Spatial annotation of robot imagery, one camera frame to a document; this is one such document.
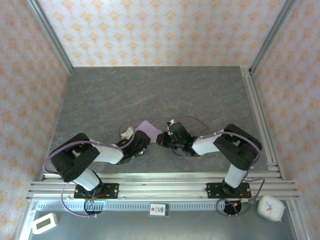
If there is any grey slotted cable duct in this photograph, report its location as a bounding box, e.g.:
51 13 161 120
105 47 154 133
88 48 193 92
34 201 227 212

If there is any white analog clock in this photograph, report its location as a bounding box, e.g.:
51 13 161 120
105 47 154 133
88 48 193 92
257 194 286 223

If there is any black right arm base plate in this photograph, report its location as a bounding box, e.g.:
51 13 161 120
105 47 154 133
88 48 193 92
206 182 252 200

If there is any white digital timer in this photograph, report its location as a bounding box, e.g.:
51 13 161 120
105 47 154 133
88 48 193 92
31 212 58 235

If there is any aluminium mounting rail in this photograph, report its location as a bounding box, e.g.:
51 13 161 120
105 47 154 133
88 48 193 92
26 172 300 201

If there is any purple paper sheet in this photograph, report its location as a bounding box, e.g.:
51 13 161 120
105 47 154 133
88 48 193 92
134 120 162 138

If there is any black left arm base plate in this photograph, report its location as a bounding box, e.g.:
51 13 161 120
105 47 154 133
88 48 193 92
74 183 120 200

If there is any aluminium frame post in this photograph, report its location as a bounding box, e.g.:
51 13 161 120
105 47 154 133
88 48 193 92
249 0 298 76
26 0 74 75

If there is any aluminium side rail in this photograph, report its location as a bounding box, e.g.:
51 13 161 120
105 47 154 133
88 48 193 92
240 67 286 181

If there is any white label card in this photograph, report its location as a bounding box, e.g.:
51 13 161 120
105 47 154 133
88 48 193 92
149 203 170 217

